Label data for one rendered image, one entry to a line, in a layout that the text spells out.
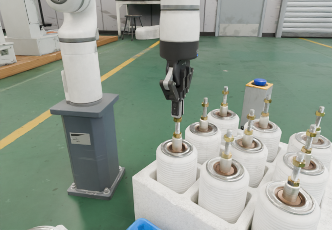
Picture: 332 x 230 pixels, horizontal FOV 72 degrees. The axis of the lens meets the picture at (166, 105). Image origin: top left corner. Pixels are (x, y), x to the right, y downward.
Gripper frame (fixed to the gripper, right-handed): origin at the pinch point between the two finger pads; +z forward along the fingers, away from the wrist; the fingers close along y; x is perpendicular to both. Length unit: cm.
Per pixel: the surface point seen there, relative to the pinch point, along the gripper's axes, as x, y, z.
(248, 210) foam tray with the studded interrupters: -17.4, -4.3, 17.2
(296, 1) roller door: -42, 530, -35
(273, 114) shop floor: -23, 90, 35
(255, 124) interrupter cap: -15.3, 19.9, 9.9
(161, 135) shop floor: 25, 42, 35
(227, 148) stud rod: -11.8, -3.4, 5.0
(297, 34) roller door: -56, 533, 27
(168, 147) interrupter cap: 1.6, -1.0, 10.0
